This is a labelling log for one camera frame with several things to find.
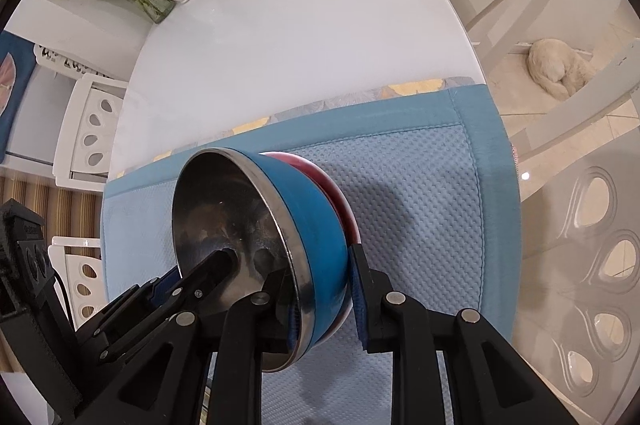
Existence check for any white chair near wall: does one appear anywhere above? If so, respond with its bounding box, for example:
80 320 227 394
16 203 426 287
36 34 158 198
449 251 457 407
52 73 128 192

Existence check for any blue steel bowl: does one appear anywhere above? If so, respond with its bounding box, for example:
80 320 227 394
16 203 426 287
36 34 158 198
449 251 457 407
171 148 348 372

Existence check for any white sleeping dog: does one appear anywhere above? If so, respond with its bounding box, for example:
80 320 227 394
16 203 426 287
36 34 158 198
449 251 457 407
526 38 597 101

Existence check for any white carved chair right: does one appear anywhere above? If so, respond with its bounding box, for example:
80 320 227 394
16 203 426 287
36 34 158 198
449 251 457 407
508 39 640 425

